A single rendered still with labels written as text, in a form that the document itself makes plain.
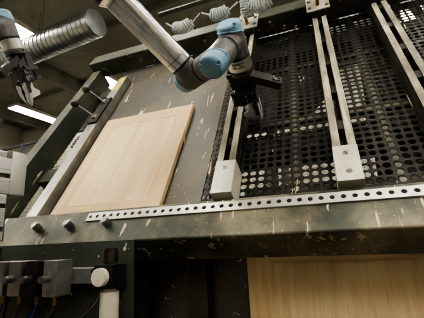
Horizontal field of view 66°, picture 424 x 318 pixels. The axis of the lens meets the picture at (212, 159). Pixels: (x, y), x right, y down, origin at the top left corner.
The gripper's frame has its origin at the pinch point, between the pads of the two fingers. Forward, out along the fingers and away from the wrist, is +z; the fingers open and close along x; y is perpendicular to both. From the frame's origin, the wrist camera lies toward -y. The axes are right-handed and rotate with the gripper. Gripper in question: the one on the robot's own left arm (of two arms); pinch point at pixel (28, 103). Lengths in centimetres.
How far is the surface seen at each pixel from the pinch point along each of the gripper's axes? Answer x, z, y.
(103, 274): -54, 50, -39
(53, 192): -9.6, 35.0, -10.4
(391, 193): -120, 46, -12
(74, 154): -7.5, 24.5, 6.4
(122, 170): -34.7, 33.4, 1.0
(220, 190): -79, 40, -14
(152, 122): -36.2, 20.1, 25.6
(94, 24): 150, -96, 234
